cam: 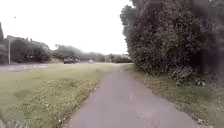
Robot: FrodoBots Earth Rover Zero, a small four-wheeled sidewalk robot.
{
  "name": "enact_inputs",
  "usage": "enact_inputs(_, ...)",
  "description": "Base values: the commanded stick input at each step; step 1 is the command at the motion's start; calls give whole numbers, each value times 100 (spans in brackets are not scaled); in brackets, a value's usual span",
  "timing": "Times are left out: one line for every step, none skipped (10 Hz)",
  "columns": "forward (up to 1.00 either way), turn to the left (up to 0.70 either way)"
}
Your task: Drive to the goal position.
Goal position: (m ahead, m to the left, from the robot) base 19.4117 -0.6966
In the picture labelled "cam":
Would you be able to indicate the dark vehicle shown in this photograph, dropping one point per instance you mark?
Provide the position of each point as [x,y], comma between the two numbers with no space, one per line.
[70,60]

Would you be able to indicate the grey asphalt path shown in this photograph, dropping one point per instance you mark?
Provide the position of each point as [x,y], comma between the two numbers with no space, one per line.
[128,103]

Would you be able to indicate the row of trees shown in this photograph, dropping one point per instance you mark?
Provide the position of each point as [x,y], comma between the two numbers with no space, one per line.
[50,53]

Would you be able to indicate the tall dark hedge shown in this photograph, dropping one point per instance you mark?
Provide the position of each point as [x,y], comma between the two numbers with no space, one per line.
[173,36]

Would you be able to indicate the grass field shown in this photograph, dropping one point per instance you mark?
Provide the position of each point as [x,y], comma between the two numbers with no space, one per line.
[43,90]

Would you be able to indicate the grass verge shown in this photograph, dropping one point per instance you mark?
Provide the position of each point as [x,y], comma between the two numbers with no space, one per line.
[190,96]

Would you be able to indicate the grey road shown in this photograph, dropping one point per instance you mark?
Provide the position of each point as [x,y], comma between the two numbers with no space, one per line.
[23,67]

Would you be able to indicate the pole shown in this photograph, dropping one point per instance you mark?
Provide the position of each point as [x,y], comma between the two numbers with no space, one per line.
[9,50]

